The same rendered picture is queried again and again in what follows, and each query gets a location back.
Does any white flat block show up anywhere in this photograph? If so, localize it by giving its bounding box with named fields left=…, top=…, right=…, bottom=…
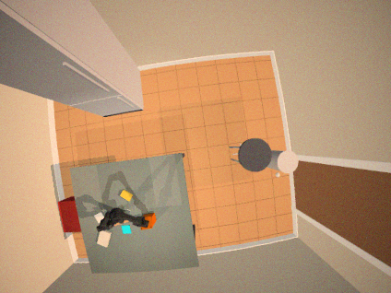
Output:
left=97, top=230, right=112, bottom=247

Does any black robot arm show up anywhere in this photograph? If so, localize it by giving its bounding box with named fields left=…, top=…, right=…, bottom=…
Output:
left=97, top=208, right=149, bottom=232

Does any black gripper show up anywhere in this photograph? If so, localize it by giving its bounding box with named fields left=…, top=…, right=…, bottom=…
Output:
left=108, top=218, right=124, bottom=227

